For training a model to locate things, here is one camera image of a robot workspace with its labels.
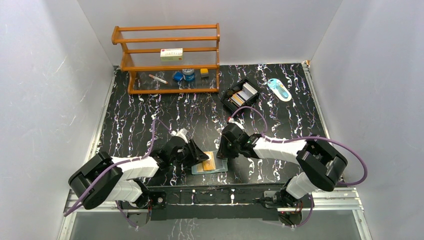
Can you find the mint green card holder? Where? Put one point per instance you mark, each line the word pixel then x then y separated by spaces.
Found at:
pixel 221 166

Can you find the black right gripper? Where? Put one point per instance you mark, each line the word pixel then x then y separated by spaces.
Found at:
pixel 222 152

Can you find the stack of cards in box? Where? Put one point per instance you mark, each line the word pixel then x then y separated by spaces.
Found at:
pixel 242 94

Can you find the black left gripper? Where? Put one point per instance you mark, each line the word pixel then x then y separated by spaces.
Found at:
pixel 193 151

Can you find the black card storage box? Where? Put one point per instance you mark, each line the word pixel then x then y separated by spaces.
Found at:
pixel 230 105

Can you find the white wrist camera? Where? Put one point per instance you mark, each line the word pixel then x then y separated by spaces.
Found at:
pixel 182 133
pixel 233 121

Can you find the orange gold credit card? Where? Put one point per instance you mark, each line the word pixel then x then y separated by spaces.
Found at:
pixel 209 164

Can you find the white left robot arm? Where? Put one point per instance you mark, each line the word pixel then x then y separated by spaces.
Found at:
pixel 106 178

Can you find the blue square lid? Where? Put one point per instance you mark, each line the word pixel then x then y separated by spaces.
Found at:
pixel 178 76

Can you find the orange wooden shelf rack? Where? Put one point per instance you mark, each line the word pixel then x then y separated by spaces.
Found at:
pixel 141 47

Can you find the silver aluminium rail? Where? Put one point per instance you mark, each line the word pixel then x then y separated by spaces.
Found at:
pixel 342 198

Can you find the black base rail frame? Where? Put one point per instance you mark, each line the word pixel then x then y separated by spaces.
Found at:
pixel 288 215

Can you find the white medicine box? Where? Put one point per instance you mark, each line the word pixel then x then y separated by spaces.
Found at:
pixel 171 54

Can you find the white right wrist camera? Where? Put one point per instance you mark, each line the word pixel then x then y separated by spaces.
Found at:
pixel 233 121

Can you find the blue white packaged tool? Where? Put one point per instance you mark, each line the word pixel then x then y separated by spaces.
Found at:
pixel 277 87

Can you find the yellow black sponge block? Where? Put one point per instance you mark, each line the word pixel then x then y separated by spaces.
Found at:
pixel 204 73

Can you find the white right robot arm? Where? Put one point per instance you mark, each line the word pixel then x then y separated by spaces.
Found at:
pixel 322 165

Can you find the red white pen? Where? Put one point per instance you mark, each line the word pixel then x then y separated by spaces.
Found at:
pixel 158 79

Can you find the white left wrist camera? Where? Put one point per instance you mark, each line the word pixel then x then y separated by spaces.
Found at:
pixel 182 133

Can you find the blue round jar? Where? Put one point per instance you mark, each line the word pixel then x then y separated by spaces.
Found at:
pixel 188 74

